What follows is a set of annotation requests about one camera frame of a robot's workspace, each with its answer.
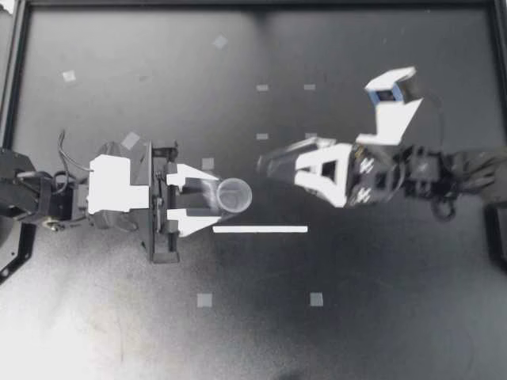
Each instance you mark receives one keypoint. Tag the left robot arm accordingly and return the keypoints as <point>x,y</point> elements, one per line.
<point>24,174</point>

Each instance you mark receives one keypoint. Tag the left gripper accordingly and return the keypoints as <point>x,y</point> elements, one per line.
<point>158,245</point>

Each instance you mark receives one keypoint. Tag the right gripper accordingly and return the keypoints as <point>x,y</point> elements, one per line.
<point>376,174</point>

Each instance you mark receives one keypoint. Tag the clear plastic cup with lid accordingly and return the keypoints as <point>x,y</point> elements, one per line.
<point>233,195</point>

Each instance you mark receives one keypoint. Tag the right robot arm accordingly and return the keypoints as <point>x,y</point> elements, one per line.
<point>455,170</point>

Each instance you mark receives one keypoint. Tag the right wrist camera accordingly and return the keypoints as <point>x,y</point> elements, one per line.
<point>390,118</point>

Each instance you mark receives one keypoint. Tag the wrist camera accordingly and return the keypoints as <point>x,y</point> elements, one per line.
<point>111,186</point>
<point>390,118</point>

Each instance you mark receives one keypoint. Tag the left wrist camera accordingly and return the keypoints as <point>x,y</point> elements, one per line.
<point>111,186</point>

